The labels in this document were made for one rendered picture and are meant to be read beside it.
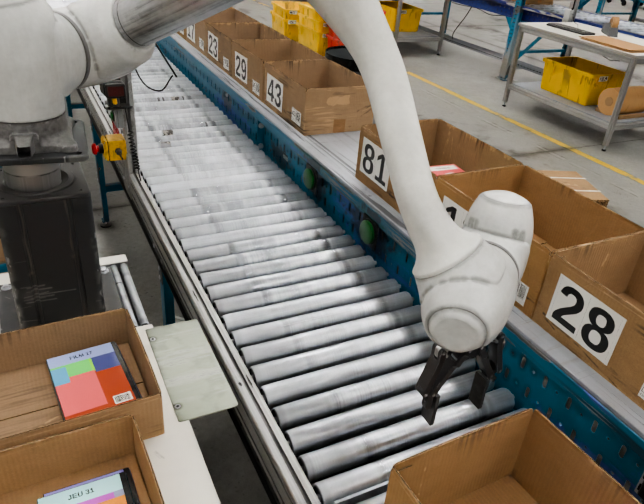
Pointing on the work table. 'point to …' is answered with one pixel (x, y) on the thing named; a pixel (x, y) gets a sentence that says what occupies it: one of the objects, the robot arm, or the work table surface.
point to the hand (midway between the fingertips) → (453, 403)
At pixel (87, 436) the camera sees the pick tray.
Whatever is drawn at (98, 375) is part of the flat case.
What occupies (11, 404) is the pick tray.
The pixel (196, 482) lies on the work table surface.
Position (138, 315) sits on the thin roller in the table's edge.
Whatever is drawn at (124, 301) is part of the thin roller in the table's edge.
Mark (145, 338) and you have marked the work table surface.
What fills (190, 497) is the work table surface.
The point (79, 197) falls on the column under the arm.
